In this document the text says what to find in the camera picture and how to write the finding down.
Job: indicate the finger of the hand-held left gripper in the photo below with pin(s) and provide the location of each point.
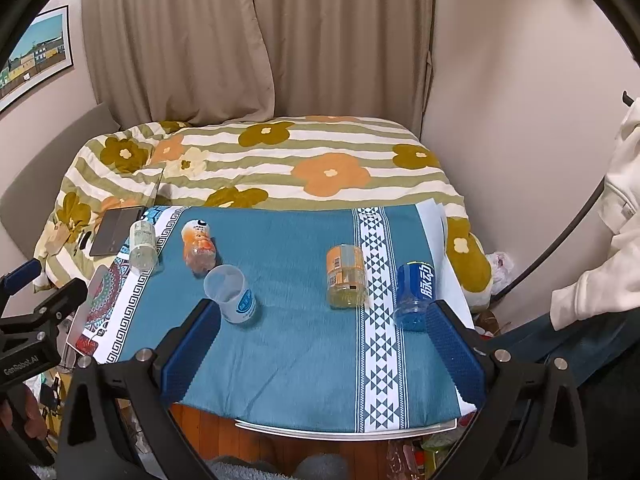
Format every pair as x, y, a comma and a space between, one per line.
62, 297
22, 272

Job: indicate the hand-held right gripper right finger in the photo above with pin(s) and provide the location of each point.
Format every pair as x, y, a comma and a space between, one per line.
452, 355

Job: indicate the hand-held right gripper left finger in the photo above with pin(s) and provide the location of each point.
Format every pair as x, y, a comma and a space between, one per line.
192, 355

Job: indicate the clear plastic cup blue label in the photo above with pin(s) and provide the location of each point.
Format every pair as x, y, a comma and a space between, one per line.
231, 294

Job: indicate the person's left hand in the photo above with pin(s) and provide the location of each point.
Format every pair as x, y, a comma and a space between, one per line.
34, 417

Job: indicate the blue drink bottle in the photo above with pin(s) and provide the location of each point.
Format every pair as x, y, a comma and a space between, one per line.
415, 295

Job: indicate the grey laptop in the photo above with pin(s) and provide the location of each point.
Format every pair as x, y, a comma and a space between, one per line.
114, 230

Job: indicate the clear plastic bottle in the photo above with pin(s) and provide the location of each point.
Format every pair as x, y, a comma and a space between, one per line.
142, 247

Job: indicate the white plastic bag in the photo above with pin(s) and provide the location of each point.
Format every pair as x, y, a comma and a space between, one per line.
500, 266

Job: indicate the teal patterned tablecloth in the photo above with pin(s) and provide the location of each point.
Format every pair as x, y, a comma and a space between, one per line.
295, 340

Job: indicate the orange drink bottle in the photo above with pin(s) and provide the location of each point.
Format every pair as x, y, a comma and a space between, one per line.
199, 247

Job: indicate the blue denim garment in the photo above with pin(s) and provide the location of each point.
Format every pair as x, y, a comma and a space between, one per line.
565, 345

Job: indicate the grey fuzzy slipper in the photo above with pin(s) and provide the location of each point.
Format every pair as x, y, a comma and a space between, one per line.
322, 466
250, 469

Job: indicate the yellow jar orange label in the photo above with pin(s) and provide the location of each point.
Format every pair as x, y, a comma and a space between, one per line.
345, 277

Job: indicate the black curved tube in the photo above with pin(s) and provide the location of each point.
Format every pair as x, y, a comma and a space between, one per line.
560, 255

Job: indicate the white hooded garment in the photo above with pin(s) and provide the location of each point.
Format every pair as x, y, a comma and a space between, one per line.
612, 230

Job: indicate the flowered striped blanket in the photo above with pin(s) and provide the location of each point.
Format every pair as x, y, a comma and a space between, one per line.
300, 165

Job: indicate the beige curtain panel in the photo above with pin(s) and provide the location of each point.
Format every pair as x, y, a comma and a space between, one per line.
175, 40
345, 35

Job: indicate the framed wall picture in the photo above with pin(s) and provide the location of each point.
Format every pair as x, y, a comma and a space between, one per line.
35, 55

